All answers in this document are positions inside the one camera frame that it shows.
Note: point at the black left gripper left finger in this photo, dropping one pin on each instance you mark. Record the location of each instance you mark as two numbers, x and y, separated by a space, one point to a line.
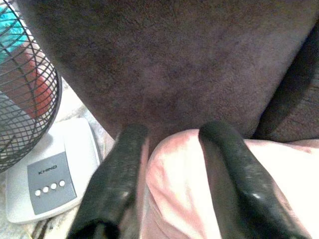
112 186

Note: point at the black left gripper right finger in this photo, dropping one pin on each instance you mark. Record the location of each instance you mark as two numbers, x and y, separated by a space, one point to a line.
239 186

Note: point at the pink pillow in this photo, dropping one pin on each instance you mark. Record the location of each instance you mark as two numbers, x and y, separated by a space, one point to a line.
179 186

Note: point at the dark brown fabric sofa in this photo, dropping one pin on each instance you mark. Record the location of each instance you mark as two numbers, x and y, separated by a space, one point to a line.
174 62

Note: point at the white fan with black grille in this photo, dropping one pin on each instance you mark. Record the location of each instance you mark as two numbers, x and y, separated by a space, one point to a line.
49 174

